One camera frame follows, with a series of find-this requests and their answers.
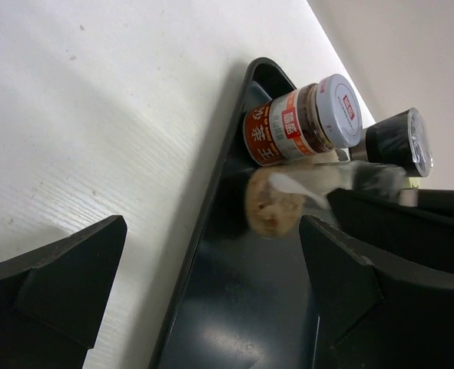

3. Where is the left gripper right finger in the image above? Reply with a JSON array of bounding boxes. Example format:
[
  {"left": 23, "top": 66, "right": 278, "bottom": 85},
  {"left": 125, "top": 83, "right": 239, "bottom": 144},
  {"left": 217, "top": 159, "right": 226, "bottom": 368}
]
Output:
[{"left": 299, "top": 216, "right": 454, "bottom": 368}]

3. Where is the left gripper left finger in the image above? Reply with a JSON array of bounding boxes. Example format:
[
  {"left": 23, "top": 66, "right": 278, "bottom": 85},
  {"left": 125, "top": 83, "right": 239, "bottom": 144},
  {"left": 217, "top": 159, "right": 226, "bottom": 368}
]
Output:
[{"left": 0, "top": 215, "right": 128, "bottom": 368}]

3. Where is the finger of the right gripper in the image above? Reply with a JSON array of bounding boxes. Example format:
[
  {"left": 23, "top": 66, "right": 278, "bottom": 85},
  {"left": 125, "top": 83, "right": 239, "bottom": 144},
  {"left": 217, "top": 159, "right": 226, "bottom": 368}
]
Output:
[
  {"left": 399, "top": 188, "right": 454, "bottom": 219},
  {"left": 327, "top": 188, "right": 454, "bottom": 274}
]

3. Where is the clear-lid pepper grinder bottle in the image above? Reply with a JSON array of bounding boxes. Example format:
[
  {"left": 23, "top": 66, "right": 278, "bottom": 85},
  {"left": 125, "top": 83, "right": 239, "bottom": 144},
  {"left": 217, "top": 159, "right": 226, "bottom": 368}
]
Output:
[{"left": 348, "top": 108, "right": 433, "bottom": 178}]

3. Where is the black-cap spice bottle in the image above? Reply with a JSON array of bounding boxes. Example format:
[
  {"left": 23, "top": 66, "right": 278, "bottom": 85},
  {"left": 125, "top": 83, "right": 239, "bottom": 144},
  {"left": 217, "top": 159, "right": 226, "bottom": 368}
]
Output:
[{"left": 245, "top": 161, "right": 407, "bottom": 238}]

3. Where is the red-label white-lid jar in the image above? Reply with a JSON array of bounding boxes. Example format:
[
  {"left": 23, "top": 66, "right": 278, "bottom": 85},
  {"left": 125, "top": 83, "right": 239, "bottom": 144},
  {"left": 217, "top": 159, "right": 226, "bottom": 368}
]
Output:
[{"left": 243, "top": 74, "right": 363, "bottom": 166}]

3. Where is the black rectangular tray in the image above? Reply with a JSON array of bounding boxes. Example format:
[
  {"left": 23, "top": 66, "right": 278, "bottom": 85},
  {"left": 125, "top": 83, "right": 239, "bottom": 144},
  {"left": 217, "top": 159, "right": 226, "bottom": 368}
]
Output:
[{"left": 149, "top": 58, "right": 319, "bottom": 368}]

